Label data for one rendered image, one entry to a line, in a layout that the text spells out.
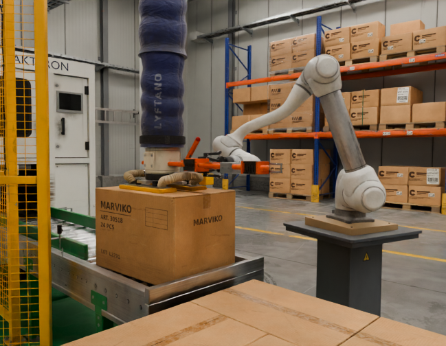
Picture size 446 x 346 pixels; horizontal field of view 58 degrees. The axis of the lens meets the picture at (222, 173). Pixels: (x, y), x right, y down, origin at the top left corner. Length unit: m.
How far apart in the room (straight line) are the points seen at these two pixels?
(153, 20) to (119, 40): 10.58
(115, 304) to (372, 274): 1.26
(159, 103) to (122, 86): 10.44
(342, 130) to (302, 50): 8.05
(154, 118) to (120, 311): 0.87
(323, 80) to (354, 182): 0.48
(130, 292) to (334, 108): 1.19
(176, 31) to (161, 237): 0.95
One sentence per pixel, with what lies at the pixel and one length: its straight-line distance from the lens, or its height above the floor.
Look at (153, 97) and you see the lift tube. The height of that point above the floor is 1.39.
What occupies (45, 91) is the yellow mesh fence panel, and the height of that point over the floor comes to 1.42.
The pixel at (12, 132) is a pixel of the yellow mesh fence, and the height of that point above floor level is 1.24.
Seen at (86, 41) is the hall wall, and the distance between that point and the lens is 11.96.
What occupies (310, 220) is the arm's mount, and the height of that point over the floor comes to 0.78.
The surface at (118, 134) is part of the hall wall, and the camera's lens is 12.13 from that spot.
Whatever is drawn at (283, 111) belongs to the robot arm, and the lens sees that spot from 2.04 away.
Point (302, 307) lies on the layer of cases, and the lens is 1.64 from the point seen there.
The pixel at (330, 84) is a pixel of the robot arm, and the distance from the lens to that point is 1.89.
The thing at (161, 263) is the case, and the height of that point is 0.66.
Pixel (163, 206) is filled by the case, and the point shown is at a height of 0.90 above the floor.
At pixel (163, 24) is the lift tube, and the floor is 1.72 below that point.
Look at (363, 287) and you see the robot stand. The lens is 2.20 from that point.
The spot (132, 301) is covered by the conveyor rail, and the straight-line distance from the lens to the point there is 1.72.
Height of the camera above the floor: 1.13
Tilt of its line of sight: 3 degrees down
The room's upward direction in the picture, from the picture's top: straight up
